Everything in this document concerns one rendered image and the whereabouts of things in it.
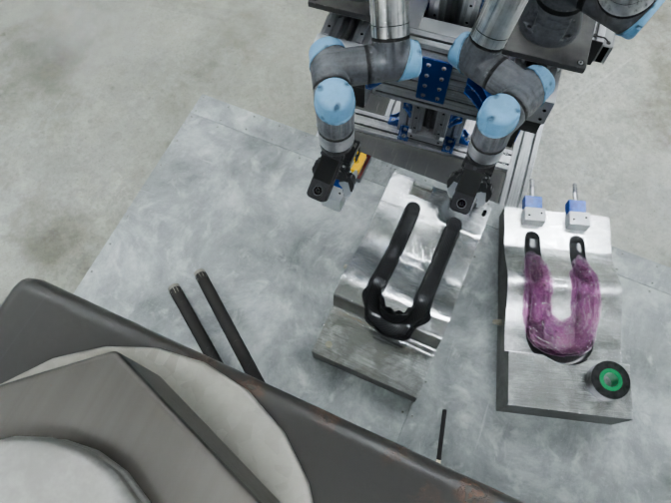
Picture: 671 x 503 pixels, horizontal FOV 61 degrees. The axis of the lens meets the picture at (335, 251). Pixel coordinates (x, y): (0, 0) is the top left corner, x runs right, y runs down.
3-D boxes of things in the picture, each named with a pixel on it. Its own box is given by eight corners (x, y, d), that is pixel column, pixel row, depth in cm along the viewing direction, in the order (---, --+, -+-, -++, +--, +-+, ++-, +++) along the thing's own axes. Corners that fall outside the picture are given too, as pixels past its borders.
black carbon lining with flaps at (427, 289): (406, 203, 145) (409, 185, 136) (466, 226, 142) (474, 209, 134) (350, 325, 134) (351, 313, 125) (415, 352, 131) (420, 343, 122)
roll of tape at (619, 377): (580, 366, 125) (586, 363, 121) (615, 360, 125) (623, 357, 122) (592, 404, 122) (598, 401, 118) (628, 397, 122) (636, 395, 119)
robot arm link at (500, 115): (533, 104, 109) (505, 132, 107) (517, 137, 119) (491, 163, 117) (500, 81, 111) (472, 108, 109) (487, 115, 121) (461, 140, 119)
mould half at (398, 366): (391, 188, 155) (394, 162, 142) (483, 223, 150) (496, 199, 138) (313, 356, 138) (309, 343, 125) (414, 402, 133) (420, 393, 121)
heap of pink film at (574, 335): (518, 250, 141) (527, 237, 134) (592, 257, 140) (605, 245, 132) (517, 353, 131) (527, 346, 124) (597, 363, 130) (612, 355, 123)
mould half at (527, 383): (499, 216, 151) (509, 197, 141) (600, 226, 149) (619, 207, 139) (495, 410, 132) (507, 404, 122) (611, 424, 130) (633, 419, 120)
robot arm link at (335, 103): (351, 69, 108) (358, 107, 104) (351, 105, 118) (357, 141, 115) (310, 74, 107) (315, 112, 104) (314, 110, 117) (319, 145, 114)
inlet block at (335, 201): (342, 163, 146) (342, 151, 141) (360, 170, 145) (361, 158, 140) (322, 205, 142) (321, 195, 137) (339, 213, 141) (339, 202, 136)
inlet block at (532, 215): (519, 183, 151) (524, 173, 146) (538, 185, 151) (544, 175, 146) (519, 229, 146) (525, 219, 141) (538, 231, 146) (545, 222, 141)
